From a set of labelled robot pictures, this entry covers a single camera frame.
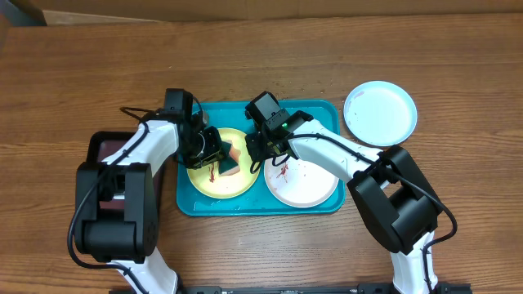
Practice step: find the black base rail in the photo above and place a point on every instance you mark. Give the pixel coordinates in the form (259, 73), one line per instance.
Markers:
(362, 288)

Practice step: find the teal plastic tray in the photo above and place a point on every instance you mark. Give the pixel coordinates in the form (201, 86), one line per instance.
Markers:
(257, 200)

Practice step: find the green sponge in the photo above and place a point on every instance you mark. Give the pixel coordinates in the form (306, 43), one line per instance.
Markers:
(229, 165)

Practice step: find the white plate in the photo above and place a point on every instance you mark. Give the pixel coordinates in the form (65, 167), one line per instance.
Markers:
(298, 183)

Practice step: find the yellow-green rimmed plate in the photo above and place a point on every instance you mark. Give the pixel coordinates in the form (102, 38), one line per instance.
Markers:
(211, 183)

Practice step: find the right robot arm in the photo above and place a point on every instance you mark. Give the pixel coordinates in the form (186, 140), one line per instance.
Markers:
(395, 200)

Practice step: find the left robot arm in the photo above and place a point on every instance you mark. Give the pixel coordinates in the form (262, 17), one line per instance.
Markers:
(115, 225)

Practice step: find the light blue plate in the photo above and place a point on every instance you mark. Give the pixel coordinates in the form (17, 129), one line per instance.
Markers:
(380, 113)

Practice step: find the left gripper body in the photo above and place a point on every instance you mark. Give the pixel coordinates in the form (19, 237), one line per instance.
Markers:
(202, 149)

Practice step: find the black rectangular tray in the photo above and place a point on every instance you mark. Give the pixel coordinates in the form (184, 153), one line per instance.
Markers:
(105, 143)

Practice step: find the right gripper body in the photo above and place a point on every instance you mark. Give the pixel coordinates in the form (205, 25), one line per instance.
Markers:
(261, 149)

